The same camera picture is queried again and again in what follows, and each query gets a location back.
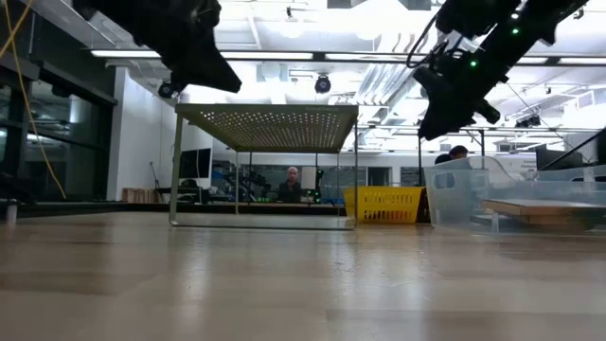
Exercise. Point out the yellow plastic basket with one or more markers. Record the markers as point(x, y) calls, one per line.
point(388, 203)

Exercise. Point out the black ceiling track spotlight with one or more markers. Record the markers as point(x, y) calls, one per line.
point(528, 121)

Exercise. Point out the black table frame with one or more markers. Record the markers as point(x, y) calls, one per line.
point(71, 207)

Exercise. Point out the black wall monitor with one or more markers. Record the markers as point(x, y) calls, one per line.
point(194, 163)

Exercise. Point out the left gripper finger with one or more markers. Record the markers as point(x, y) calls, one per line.
point(203, 71)

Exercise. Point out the clear plastic container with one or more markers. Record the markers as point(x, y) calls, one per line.
point(454, 203)

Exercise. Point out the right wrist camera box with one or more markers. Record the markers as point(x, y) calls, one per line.
point(428, 80)

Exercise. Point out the background black robot arm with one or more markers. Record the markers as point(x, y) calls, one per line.
point(255, 182)
point(318, 184)

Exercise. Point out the short grey metal post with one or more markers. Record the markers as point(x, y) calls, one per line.
point(10, 213)

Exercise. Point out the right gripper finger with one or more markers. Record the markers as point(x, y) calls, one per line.
point(440, 118)

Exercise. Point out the overhead light bar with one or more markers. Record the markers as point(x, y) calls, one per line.
point(284, 55)

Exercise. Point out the person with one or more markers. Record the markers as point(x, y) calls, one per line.
point(458, 152)
point(291, 184)

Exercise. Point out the white background panel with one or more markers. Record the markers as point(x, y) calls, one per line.
point(308, 177)

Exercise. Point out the black desktop monitor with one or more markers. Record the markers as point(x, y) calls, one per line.
point(544, 155)

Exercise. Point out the wooden slat crate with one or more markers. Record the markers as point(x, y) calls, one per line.
point(137, 195)

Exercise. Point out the green perforated metal shelf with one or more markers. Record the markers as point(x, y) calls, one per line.
point(270, 128)

